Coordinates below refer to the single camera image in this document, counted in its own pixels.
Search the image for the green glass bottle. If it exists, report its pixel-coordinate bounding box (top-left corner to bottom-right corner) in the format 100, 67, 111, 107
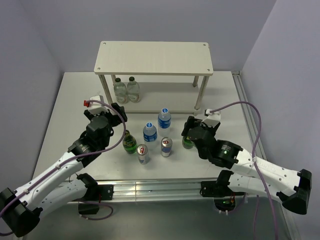
182, 136, 195, 149
122, 130, 138, 154

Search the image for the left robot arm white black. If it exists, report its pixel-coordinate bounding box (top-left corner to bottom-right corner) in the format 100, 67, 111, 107
0, 100, 128, 238

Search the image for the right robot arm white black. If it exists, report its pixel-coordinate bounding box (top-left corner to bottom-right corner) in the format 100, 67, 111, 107
181, 116, 312, 215

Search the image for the white two-tier wooden shelf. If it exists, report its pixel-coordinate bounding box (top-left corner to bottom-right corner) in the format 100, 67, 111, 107
94, 41, 214, 115

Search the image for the clear soda water bottle left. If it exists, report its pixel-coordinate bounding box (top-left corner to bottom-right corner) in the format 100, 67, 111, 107
113, 77, 128, 104

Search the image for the clear soda water bottle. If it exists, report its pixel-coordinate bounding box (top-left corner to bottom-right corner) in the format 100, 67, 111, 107
113, 77, 128, 104
127, 76, 140, 103

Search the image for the clear soda water bottle right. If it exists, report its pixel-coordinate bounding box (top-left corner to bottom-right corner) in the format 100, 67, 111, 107
127, 76, 140, 103

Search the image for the water bottle blue cap rear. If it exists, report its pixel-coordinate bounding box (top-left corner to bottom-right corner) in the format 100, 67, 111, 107
157, 108, 171, 137

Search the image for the water bottle blue cap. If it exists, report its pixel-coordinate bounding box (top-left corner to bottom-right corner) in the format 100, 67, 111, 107
143, 122, 158, 150
157, 108, 171, 137

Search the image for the silver energy drink can right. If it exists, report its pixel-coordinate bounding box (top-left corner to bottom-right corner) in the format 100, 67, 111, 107
160, 137, 173, 157

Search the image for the silver energy drink can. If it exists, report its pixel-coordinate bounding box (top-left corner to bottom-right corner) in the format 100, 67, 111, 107
136, 144, 150, 165
160, 137, 173, 157

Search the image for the water bottle blue cap front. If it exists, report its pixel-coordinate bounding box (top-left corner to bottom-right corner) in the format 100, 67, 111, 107
143, 122, 158, 150

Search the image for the silver energy drink can left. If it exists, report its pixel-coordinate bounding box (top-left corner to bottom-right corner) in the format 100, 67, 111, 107
136, 144, 150, 165

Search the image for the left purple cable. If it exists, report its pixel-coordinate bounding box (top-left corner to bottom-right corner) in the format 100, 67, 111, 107
0, 99, 130, 237

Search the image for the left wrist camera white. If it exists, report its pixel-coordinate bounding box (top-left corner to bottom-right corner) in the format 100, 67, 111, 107
83, 95, 107, 115

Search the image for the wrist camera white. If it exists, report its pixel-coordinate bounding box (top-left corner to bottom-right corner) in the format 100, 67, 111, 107
201, 108, 221, 128
83, 95, 107, 115

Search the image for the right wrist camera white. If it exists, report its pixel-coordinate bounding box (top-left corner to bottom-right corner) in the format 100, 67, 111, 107
201, 108, 221, 128

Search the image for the aluminium frame rail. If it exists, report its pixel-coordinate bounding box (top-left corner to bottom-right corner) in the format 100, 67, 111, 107
27, 70, 301, 240

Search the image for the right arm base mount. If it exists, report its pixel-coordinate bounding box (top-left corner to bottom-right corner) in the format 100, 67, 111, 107
199, 180, 247, 216

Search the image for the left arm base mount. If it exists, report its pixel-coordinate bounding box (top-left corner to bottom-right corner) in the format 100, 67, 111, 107
77, 184, 114, 216

